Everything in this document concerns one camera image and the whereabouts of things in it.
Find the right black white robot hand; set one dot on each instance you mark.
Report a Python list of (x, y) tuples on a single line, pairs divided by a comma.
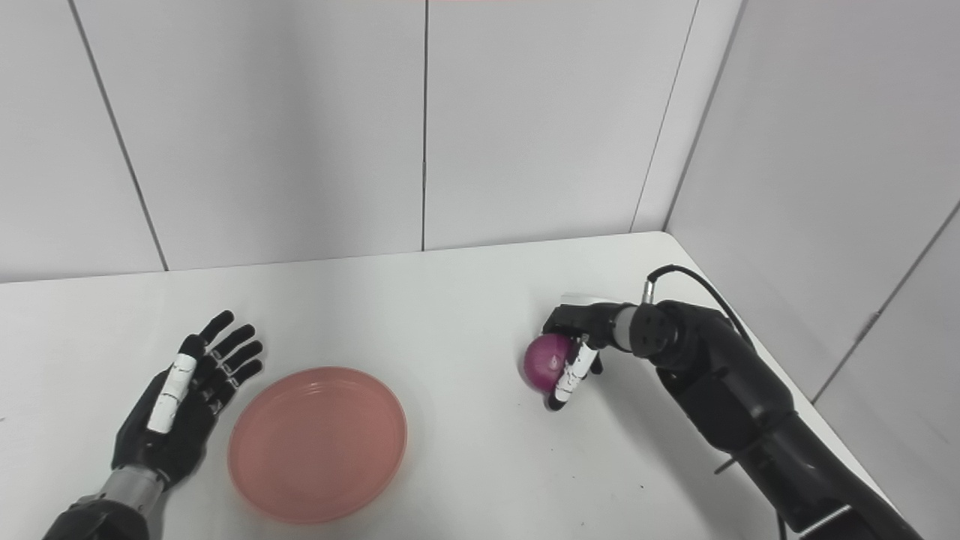
[(592, 319)]

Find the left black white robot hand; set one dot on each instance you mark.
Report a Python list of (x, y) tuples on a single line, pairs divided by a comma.
[(161, 442)]

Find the purple red onion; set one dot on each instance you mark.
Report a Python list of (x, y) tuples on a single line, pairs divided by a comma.
[(546, 364)]

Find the pink round plate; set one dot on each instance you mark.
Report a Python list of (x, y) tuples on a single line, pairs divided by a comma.
[(317, 444)]

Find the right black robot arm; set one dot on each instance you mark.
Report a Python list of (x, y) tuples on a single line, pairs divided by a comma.
[(731, 397)]

